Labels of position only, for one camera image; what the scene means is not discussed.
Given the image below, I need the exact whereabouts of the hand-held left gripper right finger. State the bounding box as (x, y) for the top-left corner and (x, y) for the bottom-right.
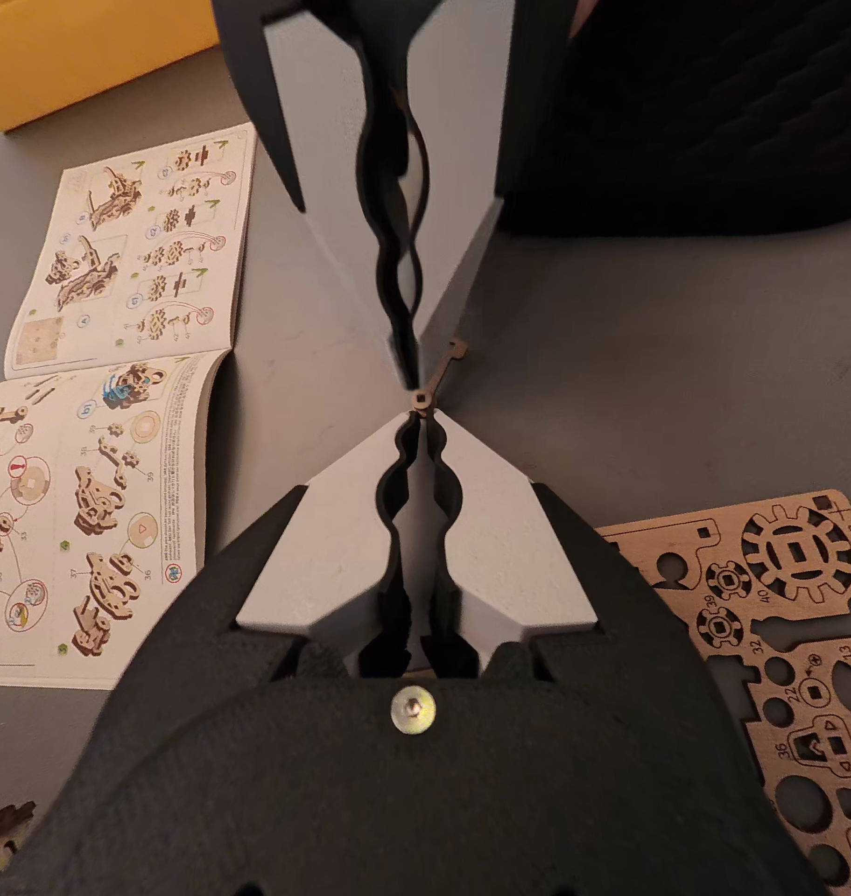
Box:
(427, 410), (599, 641)

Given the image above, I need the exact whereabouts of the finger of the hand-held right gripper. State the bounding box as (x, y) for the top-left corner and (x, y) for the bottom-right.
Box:
(394, 0), (517, 347)
(263, 13), (422, 392)

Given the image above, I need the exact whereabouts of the yellow plastic bin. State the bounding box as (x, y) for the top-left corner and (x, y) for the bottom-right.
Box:
(0, 0), (221, 134)

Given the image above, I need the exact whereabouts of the laser-cut wooden parts sheet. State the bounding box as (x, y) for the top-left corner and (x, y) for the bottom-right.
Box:
(597, 490), (851, 896)

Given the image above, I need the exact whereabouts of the small wooden lever part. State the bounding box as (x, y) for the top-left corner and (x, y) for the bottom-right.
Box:
(411, 338), (466, 411)

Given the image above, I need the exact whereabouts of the dark wooden gear piece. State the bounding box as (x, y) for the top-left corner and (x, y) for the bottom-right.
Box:
(0, 800), (40, 872)

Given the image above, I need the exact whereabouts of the open instruction booklet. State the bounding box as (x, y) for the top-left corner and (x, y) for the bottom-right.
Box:
(0, 122), (258, 690)

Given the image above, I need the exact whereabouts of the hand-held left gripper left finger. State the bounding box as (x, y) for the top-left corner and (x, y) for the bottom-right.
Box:
(235, 412), (421, 641)

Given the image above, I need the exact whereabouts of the black quilted cushion pad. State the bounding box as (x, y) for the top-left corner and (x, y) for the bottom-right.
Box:
(499, 0), (851, 239)

